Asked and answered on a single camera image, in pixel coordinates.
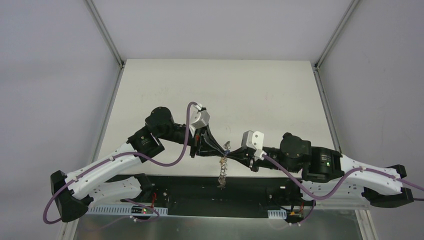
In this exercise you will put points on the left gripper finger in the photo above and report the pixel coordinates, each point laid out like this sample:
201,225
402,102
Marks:
209,140
211,152

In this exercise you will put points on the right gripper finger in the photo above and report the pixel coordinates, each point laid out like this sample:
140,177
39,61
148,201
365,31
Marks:
245,160
240,153

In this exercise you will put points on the white cable duct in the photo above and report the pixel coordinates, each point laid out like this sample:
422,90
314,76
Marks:
126,210
279,214

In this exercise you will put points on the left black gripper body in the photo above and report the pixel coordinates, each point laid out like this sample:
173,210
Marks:
195,144

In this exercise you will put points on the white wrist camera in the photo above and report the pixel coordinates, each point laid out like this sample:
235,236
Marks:
199,119
254,140

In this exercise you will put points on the metal disc keyring holder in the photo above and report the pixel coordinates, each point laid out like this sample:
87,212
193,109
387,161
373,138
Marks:
223,167

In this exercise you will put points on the right white cable duct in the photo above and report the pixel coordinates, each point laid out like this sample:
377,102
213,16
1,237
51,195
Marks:
279,214

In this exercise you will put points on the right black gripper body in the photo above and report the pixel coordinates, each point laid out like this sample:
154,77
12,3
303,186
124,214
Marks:
251,160

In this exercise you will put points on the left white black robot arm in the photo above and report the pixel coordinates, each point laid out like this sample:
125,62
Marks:
74,193

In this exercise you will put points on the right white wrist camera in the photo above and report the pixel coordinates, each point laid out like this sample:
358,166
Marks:
254,140

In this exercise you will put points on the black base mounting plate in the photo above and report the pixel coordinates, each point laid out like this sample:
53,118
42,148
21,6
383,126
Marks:
201,196

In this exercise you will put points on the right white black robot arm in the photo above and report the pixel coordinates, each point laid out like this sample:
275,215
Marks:
319,173

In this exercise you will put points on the left white cable duct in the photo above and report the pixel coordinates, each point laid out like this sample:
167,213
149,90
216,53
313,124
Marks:
126,210

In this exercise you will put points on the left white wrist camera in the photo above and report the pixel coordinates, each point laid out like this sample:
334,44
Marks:
199,119

